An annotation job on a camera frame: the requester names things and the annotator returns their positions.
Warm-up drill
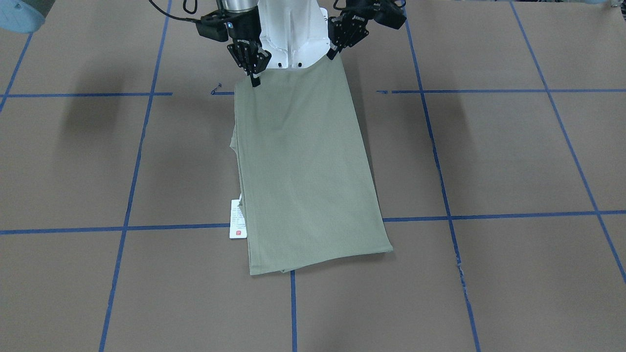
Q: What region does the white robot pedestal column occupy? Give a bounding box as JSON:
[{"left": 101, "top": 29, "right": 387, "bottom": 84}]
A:
[{"left": 258, "top": 0, "right": 331, "bottom": 70}]

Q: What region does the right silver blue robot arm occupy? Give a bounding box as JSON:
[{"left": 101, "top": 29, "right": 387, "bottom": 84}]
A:
[{"left": 0, "top": 0, "right": 272, "bottom": 87}]

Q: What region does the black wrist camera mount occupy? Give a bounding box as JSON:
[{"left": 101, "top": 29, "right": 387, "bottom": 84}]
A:
[
  {"left": 195, "top": 10, "right": 229, "bottom": 43},
  {"left": 373, "top": 0, "right": 407, "bottom": 30}
]

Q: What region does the olive green long-sleeve shirt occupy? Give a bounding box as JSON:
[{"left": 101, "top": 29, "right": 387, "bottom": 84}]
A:
[{"left": 230, "top": 56, "right": 393, "bottom": 276}]

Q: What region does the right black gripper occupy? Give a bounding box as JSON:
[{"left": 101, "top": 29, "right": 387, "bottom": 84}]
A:
[{"left": 226, "top": 10, "right": 272, "bottom": 88}]

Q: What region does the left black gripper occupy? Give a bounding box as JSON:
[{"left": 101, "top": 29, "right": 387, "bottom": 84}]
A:
[{"left": 327, "top": 5, "right": 377, "bottom": 60}]

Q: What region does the white paper price tag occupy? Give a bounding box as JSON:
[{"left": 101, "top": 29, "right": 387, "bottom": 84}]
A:
[{"left": 229, "top": 194, "right": 247, "bottom": 239}]

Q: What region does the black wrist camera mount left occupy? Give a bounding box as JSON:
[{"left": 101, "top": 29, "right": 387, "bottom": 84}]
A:
[{"left": 373, "top": 0, "right": 407, "bottom": 30}]

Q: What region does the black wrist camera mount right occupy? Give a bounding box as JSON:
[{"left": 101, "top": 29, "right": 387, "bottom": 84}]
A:
[{"left": 195, "top": 10, "right": 229, "bottom": 43}]

